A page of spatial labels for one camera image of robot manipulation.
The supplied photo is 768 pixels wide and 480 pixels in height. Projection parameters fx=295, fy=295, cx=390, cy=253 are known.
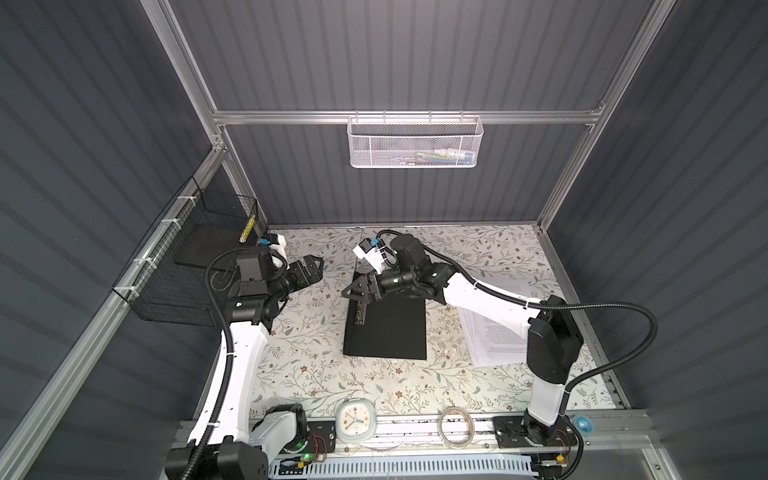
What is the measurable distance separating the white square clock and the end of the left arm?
13.8 inches

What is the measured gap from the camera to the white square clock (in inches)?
29.0

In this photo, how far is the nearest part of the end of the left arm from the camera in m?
0.52
